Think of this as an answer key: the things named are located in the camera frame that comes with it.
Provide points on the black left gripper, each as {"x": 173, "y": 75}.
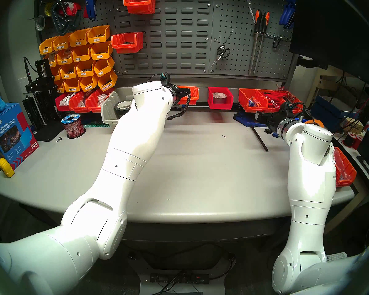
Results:
{"x": 177, "y": 95}

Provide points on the empty orange-red wall bin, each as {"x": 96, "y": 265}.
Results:
{"x": 140, "y": 7}
{"x": 127, "y": 47}

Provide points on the small clear parts bag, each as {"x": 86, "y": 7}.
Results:
{"x": 102, "y": 100}

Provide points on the dark blue crate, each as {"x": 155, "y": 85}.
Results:
{"x": 326, "y": 113}

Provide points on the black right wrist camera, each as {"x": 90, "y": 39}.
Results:
{"x": 288, "y": 107}

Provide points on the yellow plastic bottle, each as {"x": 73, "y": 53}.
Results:
{"x": 6, "y": 168}

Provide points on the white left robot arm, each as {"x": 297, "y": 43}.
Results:
{"x": 132, "y": 150}

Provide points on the orange-red bin with red tools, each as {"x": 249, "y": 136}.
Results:
{"x": 272, "y": 110}

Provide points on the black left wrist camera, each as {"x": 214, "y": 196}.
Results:
{"x": 165, "y": 79}

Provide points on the black power strip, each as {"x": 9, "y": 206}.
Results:
{"x": 178, "y": 278}

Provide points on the yellow plastic screw bin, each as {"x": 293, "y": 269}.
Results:
{"x": 100, "y": 55}
{"x": 52, "y": 62}
{"x": 84, "y": 72}
{"x": 78, "y": 41}
{"x": 46, "y": 48}
{"x": 56, "y": 76}
{"x": 64, "y": 60}
{"x": 71, "y": 88}
{"x": 88, "y": 87}
{"x": 97, "y": 38}
{"x": 107, "y": 86}
{"x": 102, "y": 71}
{"x": 60, "y": 89}
{"x": 61, "y": 46}
{"x": 68, "y": 75}
{"x": 81, "y": 57}

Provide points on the orange-red bin holding screw bag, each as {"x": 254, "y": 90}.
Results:
{"x": 194, "y": 96}

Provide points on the blue cleaning cloths box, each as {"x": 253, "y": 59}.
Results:
{"x": 9, "y": 137}

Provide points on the orange-red bin with blue packet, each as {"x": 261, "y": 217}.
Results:
{"x": 244, "y": 97}

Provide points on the orange tape roll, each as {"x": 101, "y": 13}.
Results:
{"x": 318, "y": 122}

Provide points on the grey plastic bin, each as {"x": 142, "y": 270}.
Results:
{"x": 109, "y": 113}

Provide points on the small red parts bin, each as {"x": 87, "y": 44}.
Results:
{"x": 92, "y": 106}
{"x": 77, "y": 107}
{"x": 61, "y": 108}

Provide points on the silver tape roll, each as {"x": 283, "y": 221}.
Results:
{"x": 220, "y": 100}

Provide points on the blue spring clamps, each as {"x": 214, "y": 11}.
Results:
{"x": 287, "y": 14}

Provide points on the crumpled clear plastic bag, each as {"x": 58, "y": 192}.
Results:
{"x": 343, "y": 168}

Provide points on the black and red clamp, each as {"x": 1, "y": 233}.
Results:
{"x": 61, "y": 21}

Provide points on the orange-red bin with plastic bag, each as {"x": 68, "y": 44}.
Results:
{"x": 350, "y": 174}

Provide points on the black metal stand device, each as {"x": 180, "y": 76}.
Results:
{"x": 43, "y": 84}

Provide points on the grey louvred wall panel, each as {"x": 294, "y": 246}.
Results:
{"x": 178, "y": 27}

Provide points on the grey hanging tape roll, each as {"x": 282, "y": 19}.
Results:
{"x": 36, "y": 23}

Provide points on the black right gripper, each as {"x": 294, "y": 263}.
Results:
{"x": 272, "y": 120}

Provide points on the red bin holding tape roll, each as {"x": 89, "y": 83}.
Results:
{"x": 220, "y": 106}

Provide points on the brown cardboard box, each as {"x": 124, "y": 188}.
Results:
{"x": 353, "y": 127}

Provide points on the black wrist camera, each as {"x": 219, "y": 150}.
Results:
{"x": 288, "y": 107}
{"x": 165, "y": 79}

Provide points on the small blue white packet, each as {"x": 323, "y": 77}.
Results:
{"x": 253, "y": 103}

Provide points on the black pegboard hook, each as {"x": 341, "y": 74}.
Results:
{"x": 275, "y": 42}

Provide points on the black flat metal bar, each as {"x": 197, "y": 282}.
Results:
{"x": 259, "y": 139}

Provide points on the white grille device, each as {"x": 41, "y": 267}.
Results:
{"x": 336, "y": 256}

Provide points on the grey pegboard panel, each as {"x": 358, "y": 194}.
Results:
{"x": 106, "y": 8}
{"x": 240, "y": 51}

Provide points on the black monitor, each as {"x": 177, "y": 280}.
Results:
{"x": 335, "y": 27}

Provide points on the white paper packet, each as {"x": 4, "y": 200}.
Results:
{"x": 66, "y": 100}

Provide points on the green cutting mat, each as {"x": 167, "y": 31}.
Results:
{"x": 93, "y": 124}

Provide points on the black tape roll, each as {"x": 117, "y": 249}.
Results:
{"x": 118, "y": 111}

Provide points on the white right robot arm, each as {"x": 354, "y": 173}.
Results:
{"x": 310, "y": 174}

